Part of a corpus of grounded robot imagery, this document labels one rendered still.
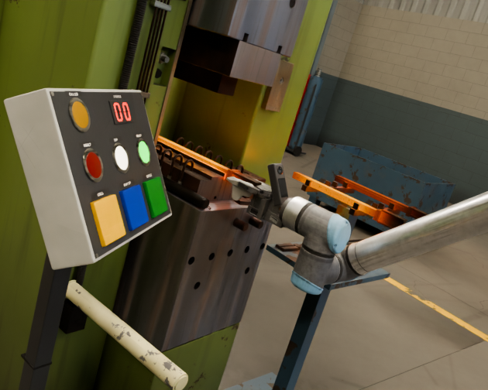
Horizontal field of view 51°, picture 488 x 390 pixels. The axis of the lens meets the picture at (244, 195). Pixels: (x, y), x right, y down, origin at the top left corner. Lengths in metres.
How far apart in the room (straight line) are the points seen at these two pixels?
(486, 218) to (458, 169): 8.22
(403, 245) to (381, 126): 8.99
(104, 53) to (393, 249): 0.85
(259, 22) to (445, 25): 8.78
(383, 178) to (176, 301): 3.95
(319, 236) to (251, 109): 0.62
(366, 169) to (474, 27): 5.06
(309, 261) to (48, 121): 0.75
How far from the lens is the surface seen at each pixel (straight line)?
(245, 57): 1.39
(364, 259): 1.38
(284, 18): 1.49
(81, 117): 0.88
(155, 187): 1.06
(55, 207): 0.85
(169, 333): 1.53
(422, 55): 10.14
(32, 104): 0.85
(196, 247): 1.41
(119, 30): 1.28
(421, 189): 5.05
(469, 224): 1.26
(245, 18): 1.36
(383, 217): 1.67
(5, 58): 1.57
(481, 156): 9.33
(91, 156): 0.88
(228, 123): 1.79
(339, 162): 5.45
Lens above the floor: 1.33
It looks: 15 degrees down
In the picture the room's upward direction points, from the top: 17 degrees clockwise
